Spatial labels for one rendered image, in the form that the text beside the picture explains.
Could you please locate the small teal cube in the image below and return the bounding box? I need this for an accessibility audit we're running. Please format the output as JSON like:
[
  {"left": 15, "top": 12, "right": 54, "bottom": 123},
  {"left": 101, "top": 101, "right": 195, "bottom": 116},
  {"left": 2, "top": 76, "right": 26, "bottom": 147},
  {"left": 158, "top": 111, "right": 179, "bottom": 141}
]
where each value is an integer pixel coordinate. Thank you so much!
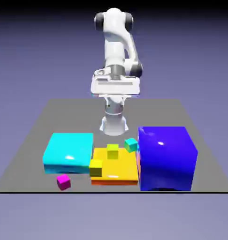
[{"left": 124, "top": 137, "right": 139, "bottom": 153}]

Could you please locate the small yellow cube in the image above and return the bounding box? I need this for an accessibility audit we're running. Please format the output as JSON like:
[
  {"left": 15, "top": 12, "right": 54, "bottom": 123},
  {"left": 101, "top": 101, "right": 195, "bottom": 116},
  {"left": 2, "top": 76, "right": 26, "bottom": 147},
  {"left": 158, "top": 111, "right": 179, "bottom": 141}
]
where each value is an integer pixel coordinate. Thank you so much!
[
  {"left": 89, "top": 159, "right": 103, "bottom": 178},
  {"left": 106, "top": 143, "right": 120, "bottom": 160}
]

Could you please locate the large cyan box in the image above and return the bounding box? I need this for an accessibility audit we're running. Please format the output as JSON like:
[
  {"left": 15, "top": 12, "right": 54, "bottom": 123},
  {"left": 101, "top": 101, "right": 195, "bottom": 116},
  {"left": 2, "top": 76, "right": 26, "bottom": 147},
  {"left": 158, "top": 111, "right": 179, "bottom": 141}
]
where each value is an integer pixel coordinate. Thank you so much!
[{"left": 42, "top": 132, "right": 94, "bottom": 175}]

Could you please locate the large blue box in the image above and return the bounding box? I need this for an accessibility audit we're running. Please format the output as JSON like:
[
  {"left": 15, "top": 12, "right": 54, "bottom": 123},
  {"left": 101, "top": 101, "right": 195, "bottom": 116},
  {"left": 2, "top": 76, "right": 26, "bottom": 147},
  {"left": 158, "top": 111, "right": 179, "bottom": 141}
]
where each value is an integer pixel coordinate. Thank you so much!
[{"left": 137, "top": 126, "right": 199, "bottom": 192}]

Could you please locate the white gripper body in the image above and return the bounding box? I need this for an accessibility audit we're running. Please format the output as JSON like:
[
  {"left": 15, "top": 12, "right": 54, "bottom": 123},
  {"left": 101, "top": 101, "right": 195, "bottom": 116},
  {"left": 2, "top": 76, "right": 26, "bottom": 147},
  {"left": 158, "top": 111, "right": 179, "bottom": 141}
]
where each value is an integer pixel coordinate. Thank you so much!
[{"left": 90, "top": 75, "right": 141, "bottom": 98}]

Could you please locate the large yellow box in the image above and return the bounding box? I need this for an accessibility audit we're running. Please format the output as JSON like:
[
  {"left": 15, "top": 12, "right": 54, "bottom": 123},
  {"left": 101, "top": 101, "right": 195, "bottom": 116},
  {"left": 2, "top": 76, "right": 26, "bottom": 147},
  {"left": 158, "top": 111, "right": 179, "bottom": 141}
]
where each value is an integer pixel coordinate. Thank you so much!
[{"left": 90, "top": 147, "right": 139, "bottom": 187}]

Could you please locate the small magenta cube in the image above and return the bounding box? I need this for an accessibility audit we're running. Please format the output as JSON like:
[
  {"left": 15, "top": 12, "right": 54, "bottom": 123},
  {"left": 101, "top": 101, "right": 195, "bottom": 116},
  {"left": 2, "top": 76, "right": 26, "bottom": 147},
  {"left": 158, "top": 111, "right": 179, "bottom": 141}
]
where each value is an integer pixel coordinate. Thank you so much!
[{"left": 56, "top": 173, "right": 72, "bottom": 191}]

